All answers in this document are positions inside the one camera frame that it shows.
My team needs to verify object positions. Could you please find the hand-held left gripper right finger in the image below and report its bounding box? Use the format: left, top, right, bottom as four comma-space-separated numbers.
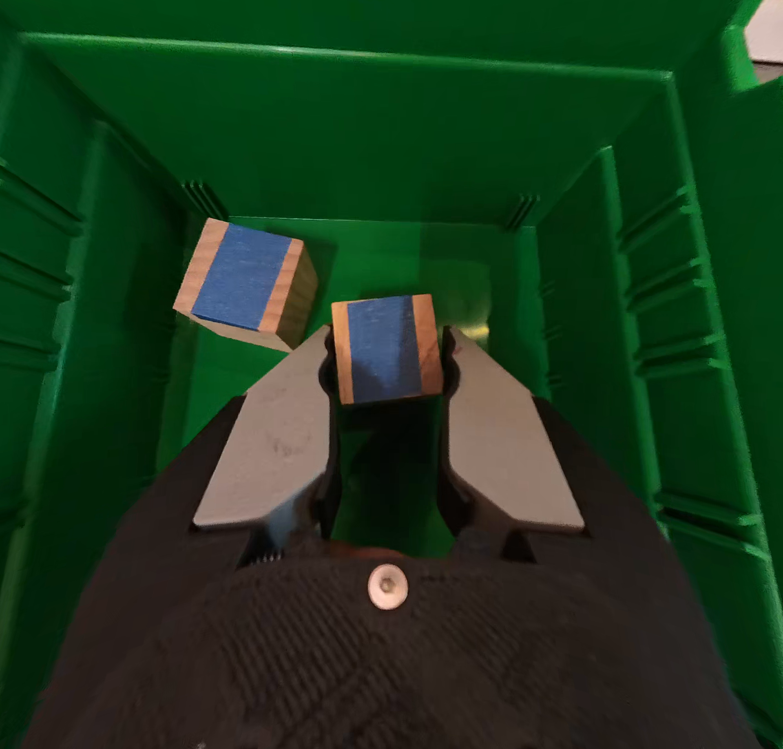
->
436, 325, 587, 555

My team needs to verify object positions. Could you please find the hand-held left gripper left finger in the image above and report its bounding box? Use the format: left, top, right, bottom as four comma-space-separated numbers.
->
191, 324, 343, 547

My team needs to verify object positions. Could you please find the wooden cube with blue tape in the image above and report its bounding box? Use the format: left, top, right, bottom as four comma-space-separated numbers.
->
331, 294, 444, 406
173, 217, 319, 354

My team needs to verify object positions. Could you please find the green plastic bin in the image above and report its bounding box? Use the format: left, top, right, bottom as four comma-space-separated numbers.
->
0, 0, 783, 749

